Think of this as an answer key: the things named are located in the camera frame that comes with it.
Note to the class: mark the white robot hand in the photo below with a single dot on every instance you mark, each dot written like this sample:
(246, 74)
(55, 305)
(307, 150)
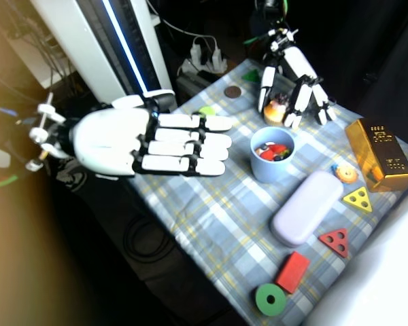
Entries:
(109, 142)
(299, 64)

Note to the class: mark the cupcake with dark grapes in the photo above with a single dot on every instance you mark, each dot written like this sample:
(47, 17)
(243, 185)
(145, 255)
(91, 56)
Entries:
(275, 113)

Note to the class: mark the cupcake with strawberries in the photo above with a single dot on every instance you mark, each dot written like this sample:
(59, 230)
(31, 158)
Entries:
(273, 151)

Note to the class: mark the blue plastic cup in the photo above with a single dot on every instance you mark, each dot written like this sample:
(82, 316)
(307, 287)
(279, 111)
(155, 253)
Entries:
(268, 171)

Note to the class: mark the green triangle block with holes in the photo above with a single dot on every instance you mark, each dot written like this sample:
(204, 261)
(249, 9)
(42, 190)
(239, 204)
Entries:
(251, 76)

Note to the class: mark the chocolate sandwich cookie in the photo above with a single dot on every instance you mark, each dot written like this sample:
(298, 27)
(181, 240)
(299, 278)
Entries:
(233, 91)

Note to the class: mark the white power strip with plugs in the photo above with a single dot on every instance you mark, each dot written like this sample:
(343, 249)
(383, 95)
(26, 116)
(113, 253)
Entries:
(207, 61)

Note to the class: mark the white robot body column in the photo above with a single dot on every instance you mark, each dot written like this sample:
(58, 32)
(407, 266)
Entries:
(88, 51)

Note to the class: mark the green sandwich cookie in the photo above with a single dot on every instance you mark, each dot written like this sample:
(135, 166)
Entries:
(207, 110)

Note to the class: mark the blue triangle block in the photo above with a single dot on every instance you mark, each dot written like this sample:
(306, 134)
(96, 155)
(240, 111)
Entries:
(334, 169)

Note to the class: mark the gold bar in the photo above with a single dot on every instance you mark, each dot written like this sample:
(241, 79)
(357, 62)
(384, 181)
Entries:
(381, 153)

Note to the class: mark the round flower biscuit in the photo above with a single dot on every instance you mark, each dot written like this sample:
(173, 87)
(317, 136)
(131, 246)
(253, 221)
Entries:
(352, 178)

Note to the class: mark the blue plaid tablecloth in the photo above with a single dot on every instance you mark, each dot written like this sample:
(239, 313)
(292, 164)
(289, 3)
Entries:
(224, 217)

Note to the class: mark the lilac glasses case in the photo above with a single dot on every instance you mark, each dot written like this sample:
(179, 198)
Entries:
(306, 207)

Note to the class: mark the yellow triangle block with holes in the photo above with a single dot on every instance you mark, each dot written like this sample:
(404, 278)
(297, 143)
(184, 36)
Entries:
(358, 198)

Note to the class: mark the red triangle block with holes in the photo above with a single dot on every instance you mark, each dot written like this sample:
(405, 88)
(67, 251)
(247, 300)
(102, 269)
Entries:
(336, 241)

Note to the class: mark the red rectangular block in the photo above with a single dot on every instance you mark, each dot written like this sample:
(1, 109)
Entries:
(292, 271)

